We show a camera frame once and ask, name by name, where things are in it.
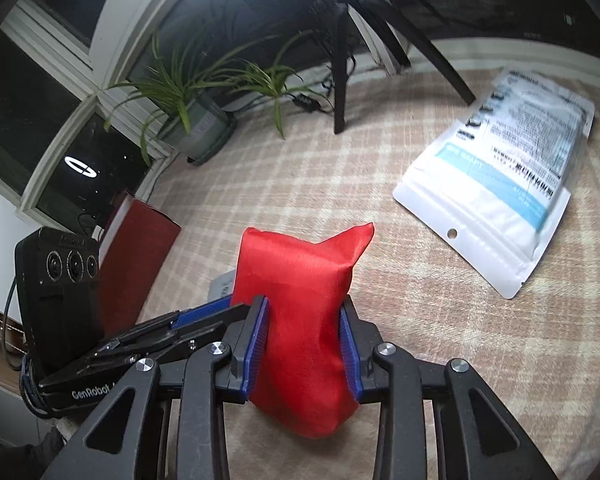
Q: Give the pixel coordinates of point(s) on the red fabric bag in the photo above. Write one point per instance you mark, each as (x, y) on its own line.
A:
(300, 300)

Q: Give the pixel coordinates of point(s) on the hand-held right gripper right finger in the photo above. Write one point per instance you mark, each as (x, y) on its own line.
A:
(349, 350)

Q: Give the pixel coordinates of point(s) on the black tripod stand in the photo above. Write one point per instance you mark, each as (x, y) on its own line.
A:
(340, 60)

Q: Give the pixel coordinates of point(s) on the checked tablecloth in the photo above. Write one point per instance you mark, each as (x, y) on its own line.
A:
(330, 185)

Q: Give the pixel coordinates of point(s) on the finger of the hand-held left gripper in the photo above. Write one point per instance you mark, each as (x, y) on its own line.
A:
(180, 342)
(205, 310)

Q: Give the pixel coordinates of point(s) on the grey plastic pouch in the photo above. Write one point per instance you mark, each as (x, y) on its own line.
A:
(222, 287)

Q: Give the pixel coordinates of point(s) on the small spider plant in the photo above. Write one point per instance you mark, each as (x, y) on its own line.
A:
(270, 82)

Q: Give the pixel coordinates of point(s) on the white window frame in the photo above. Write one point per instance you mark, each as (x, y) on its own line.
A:
(115, 10)

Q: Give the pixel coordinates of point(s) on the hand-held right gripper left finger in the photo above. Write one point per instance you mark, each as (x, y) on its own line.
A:
(260, 345)

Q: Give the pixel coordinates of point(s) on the white plastic zip package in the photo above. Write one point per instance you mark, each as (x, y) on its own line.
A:
(505, 175)

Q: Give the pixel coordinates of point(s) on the red-brown cardboard box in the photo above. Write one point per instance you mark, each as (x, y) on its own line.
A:
(135, 260)

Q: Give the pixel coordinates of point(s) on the large potted spider plant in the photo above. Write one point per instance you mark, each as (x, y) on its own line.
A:
(205, 125)

